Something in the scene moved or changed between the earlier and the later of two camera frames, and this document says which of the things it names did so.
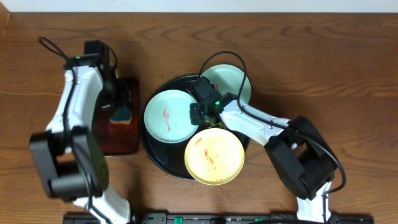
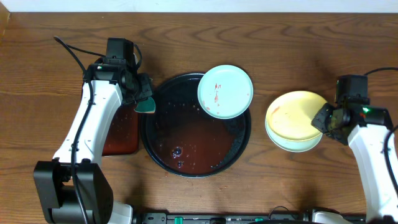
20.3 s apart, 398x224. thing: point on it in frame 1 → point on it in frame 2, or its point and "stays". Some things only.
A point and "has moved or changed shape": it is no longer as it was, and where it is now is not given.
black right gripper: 195,119 → 319,120
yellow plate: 214,156 → 290,116
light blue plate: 168,117 has moved or changed shape
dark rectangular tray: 118,139 stays
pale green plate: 229,78 stays
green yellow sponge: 122,116 → 147,106
